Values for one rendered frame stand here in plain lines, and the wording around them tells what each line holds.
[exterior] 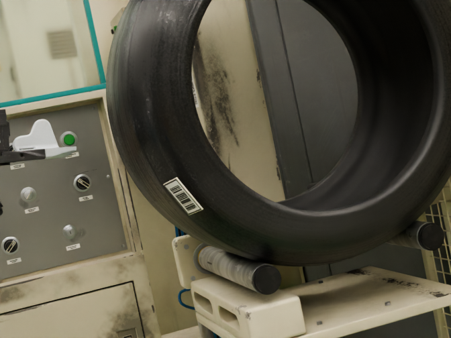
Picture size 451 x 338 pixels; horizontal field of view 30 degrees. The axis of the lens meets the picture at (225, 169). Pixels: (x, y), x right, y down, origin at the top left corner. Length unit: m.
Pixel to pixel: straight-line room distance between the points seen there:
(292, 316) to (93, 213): 0.74
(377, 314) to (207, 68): 0.58
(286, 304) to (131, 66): 0.42
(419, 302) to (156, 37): 0.58
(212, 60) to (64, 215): 0.52
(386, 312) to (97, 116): 0.86
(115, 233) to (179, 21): 0.80
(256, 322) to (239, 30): 0.63
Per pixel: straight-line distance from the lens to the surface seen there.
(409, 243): 1.40
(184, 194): 1.21
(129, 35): 1.25
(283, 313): 1.28
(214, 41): 1.63
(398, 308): 1.36
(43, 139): 1.27
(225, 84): 1.63
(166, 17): 1.22
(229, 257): 1.41
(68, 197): 1.90
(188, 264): 1.58
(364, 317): 1.34
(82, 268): 1.86
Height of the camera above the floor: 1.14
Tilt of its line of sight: 3 degrees down
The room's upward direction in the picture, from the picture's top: 12 degrees counter-clockwise
